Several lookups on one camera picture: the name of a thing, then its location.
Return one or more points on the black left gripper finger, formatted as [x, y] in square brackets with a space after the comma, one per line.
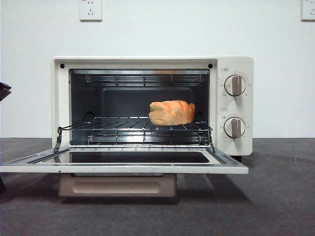
[2, 183]

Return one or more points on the golden brown bread loaf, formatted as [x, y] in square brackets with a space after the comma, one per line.
[172, 111]

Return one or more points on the cream Toshiba toaster oven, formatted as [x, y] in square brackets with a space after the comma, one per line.
[246, 66]

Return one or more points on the cream temperature knob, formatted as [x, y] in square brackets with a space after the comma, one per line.
[235, 85]

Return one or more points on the cream timer knob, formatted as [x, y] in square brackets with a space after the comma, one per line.
[234, 127]

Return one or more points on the white wall socket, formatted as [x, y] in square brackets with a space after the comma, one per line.
[90, 11]
[309, 11]

